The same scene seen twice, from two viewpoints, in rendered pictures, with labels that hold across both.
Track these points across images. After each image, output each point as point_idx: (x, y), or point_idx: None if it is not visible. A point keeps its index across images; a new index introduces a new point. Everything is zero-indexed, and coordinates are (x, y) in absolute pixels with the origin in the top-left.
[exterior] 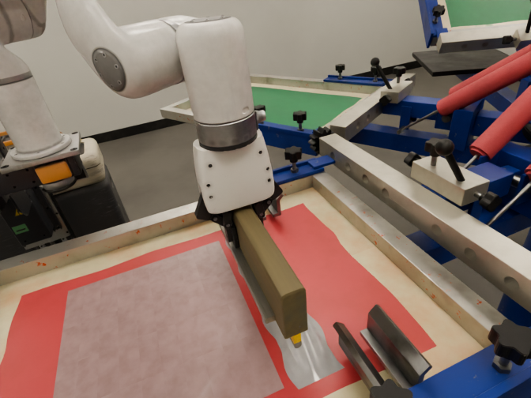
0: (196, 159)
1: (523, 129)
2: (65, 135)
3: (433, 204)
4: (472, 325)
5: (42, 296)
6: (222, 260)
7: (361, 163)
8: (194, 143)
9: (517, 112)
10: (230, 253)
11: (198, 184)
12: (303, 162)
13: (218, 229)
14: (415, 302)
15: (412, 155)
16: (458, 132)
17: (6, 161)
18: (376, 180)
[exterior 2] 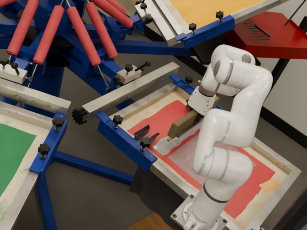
0: (214, 99)
1: (50, 47)
2: (184, 210)
3: (140, 81)
4: (172, 90)
5: (229, 210)
6: (177, 152)
7: (117, 97)
8: (213, 97)
9: (92, 43)
10: (172, 150)
11: (209, 108)
12: (107, 123)
13: (160, 159)
14: (166, 101)
15: (118, 78)
16: (44, 66)
17: (220, 227)
18: (126, 95)
